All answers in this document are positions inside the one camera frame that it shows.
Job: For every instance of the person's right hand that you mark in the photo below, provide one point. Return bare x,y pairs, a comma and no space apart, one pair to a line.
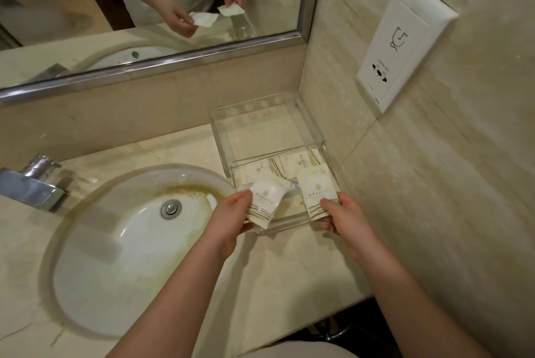
349,224

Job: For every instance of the person's left hand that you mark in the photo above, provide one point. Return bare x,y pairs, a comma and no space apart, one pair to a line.
227,224

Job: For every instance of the person's left forearm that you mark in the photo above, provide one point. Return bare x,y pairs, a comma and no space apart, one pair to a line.
167,307

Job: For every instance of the person's right forearm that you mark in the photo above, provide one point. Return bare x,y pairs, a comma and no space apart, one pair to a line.
409,307

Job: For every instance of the metal sink drain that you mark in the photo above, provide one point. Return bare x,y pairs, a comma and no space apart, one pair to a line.
171,208

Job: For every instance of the white oval sink basin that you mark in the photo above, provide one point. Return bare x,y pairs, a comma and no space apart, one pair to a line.
125,253

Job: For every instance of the chrome pipe fitting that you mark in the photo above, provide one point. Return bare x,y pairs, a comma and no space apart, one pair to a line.
330,330

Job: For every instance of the chrome faucet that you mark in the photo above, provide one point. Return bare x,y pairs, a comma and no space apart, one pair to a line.
29,186

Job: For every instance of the white wall socket panel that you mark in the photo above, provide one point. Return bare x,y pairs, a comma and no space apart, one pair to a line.
401,44

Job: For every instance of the metal framed wall mirror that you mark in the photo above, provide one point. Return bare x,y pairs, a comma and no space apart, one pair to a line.
125,2

